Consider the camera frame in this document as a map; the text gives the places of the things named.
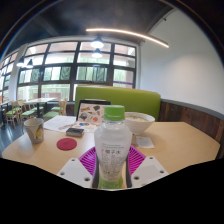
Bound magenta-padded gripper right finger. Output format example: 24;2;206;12
125;145;170;190

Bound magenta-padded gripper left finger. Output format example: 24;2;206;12
56;145;100;190

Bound clear green-capped drink bottle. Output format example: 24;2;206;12
93;104;133;190

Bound white paper receipt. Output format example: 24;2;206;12
134;135;155;149

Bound flat round red coaster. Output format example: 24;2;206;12
56;137;78;151

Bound small black box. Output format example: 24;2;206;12
65;127;85;138

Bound colourful printed leaflet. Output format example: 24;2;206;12
71;121;98;133

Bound white ceramic bowl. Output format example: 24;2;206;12
123;111;156;136

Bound printed paper cup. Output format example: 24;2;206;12
23;117;45;145

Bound green upholstered booth backrest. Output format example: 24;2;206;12
73;85;162;122

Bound light wooden dining table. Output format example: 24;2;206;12
24;97;58;118

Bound wooden chairs with green seats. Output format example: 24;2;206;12
0;98;69;130

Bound large black-framed window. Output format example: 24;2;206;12
0;40;138;103

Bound black pendant ceiling lamps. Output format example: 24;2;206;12
15;35;105;69

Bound curved linear ceiling light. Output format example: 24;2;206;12
85;27;170;49

